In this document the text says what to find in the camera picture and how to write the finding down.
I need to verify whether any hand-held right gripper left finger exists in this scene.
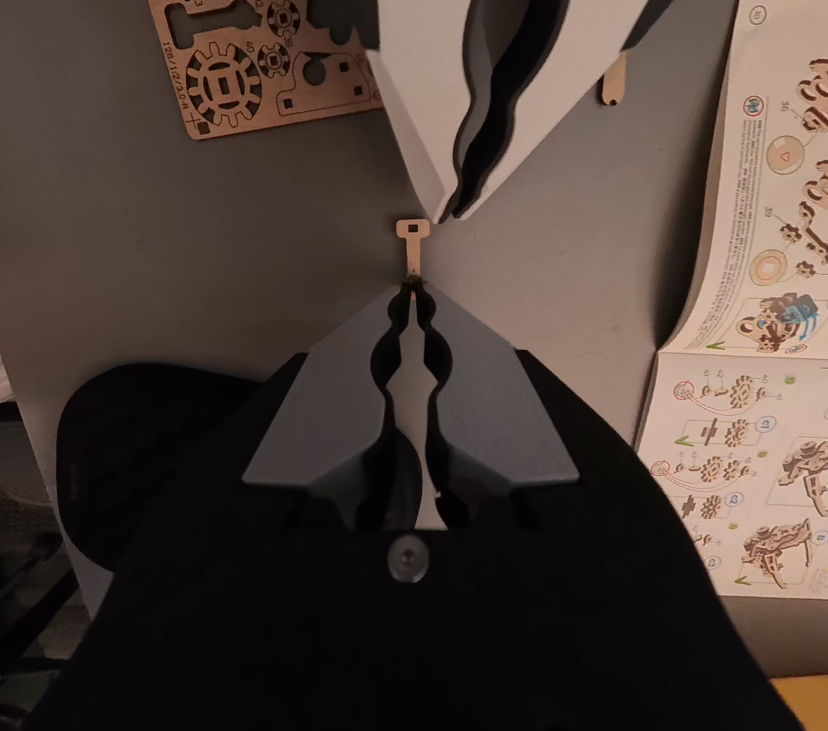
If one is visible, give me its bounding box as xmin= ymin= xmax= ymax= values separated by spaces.
xmin=242 ymin=285 xmax=412 ymax=531

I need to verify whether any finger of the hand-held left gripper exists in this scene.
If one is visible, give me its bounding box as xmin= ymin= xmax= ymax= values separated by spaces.
xmin=365 ymin=0 xmax=520 ymax=225
xmin=452 ymin=0 xmax=704 ymax=221

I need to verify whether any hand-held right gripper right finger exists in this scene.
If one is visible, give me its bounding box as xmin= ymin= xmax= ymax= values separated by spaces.
xmin=414 ymin=283 xmax=580 ymax=531

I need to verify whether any small wooden model part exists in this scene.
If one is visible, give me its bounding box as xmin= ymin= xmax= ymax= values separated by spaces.
xmin=396 ymin=219 xmax=432 ymax=287

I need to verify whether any laser-cut wooden parts sheet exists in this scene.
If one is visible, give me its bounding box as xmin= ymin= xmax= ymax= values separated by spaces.
xmin=119 ymin=0 xmax=385 ymax=142

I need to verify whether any model instruction booklet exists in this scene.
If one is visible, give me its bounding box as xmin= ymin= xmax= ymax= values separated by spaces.
xmin=633 ymin=0 xmax=828 ymax=602

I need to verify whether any wooden stick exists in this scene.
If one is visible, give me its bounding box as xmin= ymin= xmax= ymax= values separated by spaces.
xmin=595 ymin=50 xmax=630 ymax=110

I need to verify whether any yellow panel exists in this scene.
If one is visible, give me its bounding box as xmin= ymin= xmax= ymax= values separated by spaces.
xmin=766 ymin=673 xmax=828 ymax=731

